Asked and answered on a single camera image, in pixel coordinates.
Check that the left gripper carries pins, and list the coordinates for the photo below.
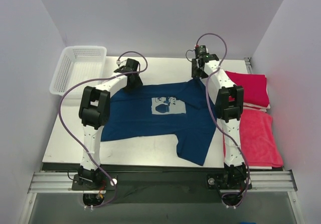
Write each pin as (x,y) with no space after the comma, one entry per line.
(134,82)

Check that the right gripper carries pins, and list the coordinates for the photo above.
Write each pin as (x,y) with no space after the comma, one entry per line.
(196,71)

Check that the blue t-shirt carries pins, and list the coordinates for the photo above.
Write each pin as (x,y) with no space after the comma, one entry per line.
(178,109)

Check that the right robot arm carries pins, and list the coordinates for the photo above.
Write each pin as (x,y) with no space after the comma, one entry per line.
(228,110)

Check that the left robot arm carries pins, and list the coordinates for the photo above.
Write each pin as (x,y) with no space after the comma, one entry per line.
(94,113)

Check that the white plastic basket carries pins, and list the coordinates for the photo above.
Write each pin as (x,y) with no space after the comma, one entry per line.
(77,64)

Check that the folded red t-shirt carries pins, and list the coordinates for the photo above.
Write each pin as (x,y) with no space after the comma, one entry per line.
(255,88)

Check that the pink towel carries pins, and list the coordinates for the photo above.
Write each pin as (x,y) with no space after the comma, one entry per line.
(257,140)

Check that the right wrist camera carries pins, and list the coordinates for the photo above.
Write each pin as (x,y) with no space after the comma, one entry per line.
(202,54)

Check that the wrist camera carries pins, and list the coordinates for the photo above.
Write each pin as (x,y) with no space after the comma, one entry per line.
(202,54)
(128,65)

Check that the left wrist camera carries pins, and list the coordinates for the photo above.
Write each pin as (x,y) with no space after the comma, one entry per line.
(128,65)

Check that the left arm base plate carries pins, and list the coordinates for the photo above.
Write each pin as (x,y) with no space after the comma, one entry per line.
(81,184)

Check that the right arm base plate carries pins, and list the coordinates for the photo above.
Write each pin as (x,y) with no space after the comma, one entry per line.
(223,181)

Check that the aluminium rail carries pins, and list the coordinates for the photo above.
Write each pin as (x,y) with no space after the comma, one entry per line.
(260,181)

